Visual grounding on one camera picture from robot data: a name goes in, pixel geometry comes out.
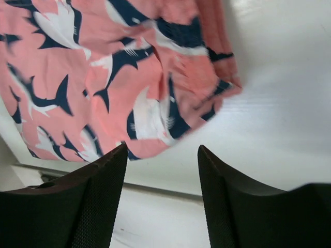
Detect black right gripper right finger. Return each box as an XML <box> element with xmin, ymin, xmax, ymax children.
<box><xmin>198</xmin><ymin>146</ymin><xmax>330</xmax><ymax>247</ymax></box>

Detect pink shark print shorts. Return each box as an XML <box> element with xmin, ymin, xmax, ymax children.
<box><xmin>1</xmin><ymin>1</ymin><xmax>242</xmax><ymax>162</ymax></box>

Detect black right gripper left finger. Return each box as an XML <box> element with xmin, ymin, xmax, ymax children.
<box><xmin>1</xmin><ymin>144</ymin><xmax>128</xmax><ymax>247</ymax></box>

